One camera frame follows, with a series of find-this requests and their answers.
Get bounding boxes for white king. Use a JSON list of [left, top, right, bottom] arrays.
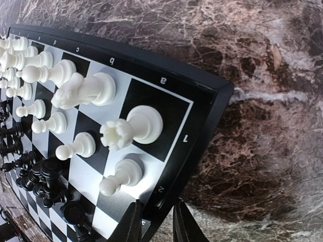
[[0, 46, 38, 58]]

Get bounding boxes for black piece pile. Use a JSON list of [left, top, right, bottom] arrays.
[[5, 108, 101, 241]]

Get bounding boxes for black white chessboard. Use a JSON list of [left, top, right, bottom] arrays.
[[1, 25, 234, 241]]

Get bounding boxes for white pawn b-file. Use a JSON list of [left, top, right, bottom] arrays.
[[56, 132, 96, 160]]

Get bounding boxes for white queen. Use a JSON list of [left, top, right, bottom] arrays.
[[1, 51, 53, 71]]

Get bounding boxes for white knight b-file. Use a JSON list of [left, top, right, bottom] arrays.
[[51, 72, 117, 109]]

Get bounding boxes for white pawn a-file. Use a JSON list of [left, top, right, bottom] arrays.
[[99, 159, 143, 196]]

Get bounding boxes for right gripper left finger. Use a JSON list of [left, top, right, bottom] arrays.
[[108, 200, 143, 242]]

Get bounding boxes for white bishop c-file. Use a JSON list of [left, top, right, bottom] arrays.
[[16, 59, 77, 88]]

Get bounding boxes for white rook a-file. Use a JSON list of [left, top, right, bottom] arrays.
[[99, 105, 163, 151]]

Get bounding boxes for white pawn c-file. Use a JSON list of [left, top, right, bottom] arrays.
[[31, 111, 67, 134]]

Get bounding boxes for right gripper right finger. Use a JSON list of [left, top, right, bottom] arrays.
[[173, 200, 202, 241]]

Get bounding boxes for white pawn d-file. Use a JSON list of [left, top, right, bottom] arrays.
[[16, 99, 46, 119]]

